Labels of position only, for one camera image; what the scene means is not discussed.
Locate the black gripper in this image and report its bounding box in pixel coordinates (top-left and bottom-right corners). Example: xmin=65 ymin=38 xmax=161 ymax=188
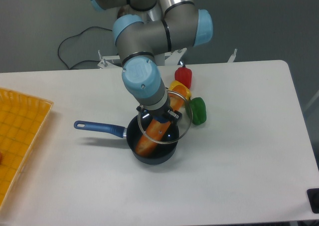
xmin=136 ymin=105 xmax=182 ymax=124

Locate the glass lid with blue knob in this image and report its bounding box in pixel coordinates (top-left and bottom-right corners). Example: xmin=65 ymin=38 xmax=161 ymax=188
xmin=138 ymin=90 xmax=192 ymax=144

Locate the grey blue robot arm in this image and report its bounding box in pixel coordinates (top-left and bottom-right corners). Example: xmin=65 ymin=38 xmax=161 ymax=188
xmin=90 ymin=0 xmax=213 ymax=123

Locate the toy baguette bread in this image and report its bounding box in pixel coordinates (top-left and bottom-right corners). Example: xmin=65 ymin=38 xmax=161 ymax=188
xmin=135 ymin=81 xmax=191 ymax=157

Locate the yellow toy bell pepper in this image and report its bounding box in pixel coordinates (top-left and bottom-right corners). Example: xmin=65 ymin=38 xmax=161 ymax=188
xmin=168 ymin=80 xmax=191 ymax=100

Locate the green toy bell pepper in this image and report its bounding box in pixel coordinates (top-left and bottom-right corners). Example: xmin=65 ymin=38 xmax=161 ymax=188
xmin=189 ymin=97 xmax=207 ymax=125

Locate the red toy bell pepper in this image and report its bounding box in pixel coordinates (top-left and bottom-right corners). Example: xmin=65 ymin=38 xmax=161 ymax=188
xmin=174 ymin=65 xmax=192 ymax=89

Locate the yellow plastic basket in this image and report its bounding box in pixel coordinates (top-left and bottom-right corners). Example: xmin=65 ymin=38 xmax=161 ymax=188
xmin=0 ymin=88 xmax=54 ymax=208

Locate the black device at table edge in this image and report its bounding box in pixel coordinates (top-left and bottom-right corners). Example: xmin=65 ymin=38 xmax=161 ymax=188
xmin=307 ymin=188 xmax=319 ymax=214

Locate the dark pot with blue handle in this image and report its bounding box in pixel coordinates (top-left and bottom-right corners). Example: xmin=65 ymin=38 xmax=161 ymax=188
xmin=74 ymin=116 xmax=179 ymax=165

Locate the black cable on floor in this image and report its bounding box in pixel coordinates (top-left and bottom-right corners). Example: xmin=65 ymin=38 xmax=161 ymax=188
xmin=57 ymin=26 xmax=123 ymax=70

